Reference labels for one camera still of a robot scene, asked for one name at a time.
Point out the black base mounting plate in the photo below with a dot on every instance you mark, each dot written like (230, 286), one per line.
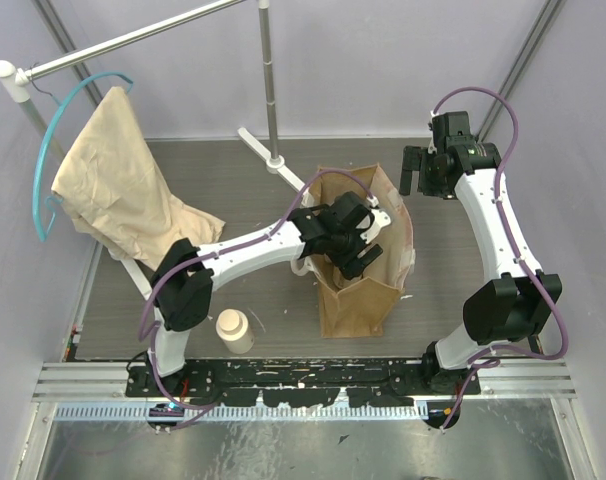
(372, 381)

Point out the brown canvas tote bag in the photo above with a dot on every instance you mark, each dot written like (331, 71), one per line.
(359, 307)

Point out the metal clothes rack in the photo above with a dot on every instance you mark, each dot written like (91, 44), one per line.
(196, 80)

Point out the beige cloth garment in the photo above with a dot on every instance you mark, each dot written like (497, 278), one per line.
(111, 187)

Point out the beige bottle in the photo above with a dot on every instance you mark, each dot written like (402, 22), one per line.
(232, 327)

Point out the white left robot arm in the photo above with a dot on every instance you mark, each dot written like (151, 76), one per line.
(344, 231)

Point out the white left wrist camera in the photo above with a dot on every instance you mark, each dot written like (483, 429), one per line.
(371, 226)

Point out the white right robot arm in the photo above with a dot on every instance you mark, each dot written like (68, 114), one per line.
(514, 302)

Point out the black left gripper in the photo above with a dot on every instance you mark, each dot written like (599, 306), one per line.
(358, 248)

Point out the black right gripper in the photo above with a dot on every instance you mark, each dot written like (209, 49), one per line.
(416, 158)

